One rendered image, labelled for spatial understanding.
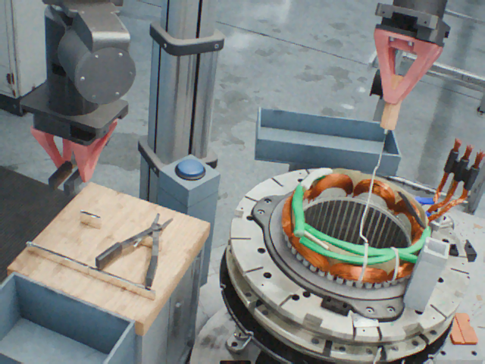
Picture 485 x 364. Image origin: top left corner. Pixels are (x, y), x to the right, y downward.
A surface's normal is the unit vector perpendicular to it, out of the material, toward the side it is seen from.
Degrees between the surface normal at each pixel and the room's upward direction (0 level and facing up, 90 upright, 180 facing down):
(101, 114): 1
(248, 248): 0
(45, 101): 1
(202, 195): 90
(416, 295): 90
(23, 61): 90
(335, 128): 90
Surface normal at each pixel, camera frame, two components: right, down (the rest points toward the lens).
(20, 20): 0.92, 0.32
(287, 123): -0.04, 0.60
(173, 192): -0.67, 0.37
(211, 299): 0.12, -0.80
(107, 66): 0.50, 0.57
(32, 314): -0.34, 0.53
